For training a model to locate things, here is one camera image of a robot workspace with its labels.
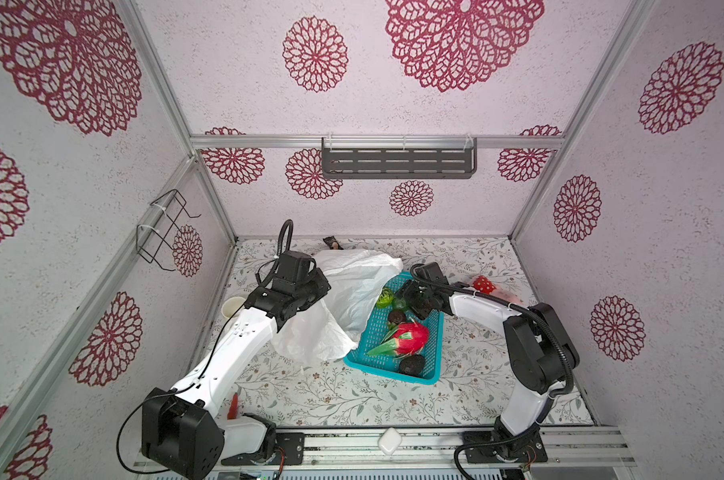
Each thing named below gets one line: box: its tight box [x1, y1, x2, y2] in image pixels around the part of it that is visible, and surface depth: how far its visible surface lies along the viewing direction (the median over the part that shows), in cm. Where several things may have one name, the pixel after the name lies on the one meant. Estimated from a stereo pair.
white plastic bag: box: [271, 250, 403, 364], surface depth 86 cm
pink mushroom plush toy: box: [472, 275, 497, 295], surface depth 101 cm
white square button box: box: [378, 428, 402, 455], surface depth 76 cm
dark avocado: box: [399, 354, 425, 377], surface depth 85 cm
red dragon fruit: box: [367, 322, 430, 357], surface depth 87 cm
